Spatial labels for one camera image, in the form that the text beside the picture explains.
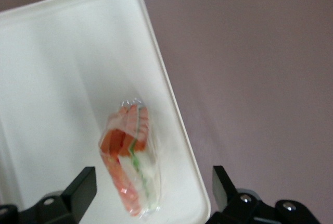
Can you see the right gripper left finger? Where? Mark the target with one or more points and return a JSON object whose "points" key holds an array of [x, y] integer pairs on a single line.
{"points": [[78, 195]]}

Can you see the pale plastic serving tray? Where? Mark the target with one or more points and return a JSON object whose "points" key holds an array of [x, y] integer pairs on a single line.
{"points": [[65, 65]]}

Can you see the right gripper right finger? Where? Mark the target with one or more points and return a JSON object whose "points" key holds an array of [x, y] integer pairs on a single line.
{"points": [[226, 200]]}

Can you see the plastic-wrapped triangle sandwich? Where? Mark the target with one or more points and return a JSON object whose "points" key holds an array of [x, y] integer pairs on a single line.
{"points": [[125, 156]]}

